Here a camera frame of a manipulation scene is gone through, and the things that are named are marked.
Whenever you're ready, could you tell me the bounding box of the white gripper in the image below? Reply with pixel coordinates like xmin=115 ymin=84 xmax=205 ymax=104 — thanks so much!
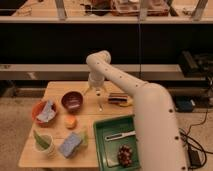
xmin=83 ymin=74 xmax=108 ymax=95

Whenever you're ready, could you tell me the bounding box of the silver metal fork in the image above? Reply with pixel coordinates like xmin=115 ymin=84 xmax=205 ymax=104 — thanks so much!
xmin=96 ymin=89 xmax=103 ymax=112

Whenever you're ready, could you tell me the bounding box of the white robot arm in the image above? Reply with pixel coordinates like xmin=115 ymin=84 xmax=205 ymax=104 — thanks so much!
xmin=86 ymin=50 xmax=188 ymax=171

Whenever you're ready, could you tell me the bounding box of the purple bowl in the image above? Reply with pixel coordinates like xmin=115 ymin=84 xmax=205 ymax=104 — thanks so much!
xmin=61 ymin=91 xmax=83 ymax=113

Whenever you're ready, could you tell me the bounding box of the orange bowl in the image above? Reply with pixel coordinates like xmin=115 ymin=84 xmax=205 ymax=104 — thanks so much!
xmin=31 ymin=101 xmax=56 ymax=127

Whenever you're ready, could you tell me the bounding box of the striped brown block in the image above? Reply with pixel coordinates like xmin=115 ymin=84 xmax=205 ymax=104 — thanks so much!
xmin=108 ymin=93 xmax=128 ymax=103

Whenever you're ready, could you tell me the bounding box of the yellow banana toy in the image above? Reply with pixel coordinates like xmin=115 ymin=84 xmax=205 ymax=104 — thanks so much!
xmin=119 ymin=99 xmax=133 ymax=107

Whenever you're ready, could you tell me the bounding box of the orange toy fruit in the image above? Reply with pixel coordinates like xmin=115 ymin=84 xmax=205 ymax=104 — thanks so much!
xmin=64 ymin=115 xmax=77 ymax=129

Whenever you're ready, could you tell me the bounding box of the green yellow sponge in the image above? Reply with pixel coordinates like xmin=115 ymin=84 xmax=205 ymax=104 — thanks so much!
xmin=79 ymin=131 xmax=88 ymax=147

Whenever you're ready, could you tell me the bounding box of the crumpled white blue cloth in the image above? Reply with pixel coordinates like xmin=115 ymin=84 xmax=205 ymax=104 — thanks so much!
xmin=37 ymin=100 xmax=56 ymax=122

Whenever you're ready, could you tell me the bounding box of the wooden table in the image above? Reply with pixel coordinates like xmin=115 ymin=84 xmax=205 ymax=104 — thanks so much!
xmin=19 ymin=81 xmax=133 ymax=170

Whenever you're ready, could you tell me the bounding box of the green plastic tray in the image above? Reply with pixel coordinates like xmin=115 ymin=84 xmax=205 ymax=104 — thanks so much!
xmin=93 ymin=115 xmax=140 ymax=171

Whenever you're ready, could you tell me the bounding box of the blue sponge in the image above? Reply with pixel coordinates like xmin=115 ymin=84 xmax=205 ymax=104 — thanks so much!
xmin=59 ymin=133 xmax=82 ymax=158

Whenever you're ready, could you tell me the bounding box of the green leaf toy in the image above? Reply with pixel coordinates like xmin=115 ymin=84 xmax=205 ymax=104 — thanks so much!
xmin=33 ymin=131 xmax=51 ymax=150

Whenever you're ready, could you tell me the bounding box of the black power adapter with cables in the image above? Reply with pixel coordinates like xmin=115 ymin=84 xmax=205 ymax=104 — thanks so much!
xmin=178 ymin=103 xmax=213 ymax=171

